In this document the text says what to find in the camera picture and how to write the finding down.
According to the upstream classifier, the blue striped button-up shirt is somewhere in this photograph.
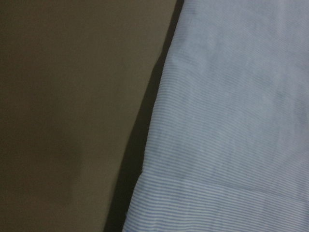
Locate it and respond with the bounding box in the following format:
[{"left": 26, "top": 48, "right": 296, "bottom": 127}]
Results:
[{"left": 123, "top": 0, "right": 309, "bottom": 232}]

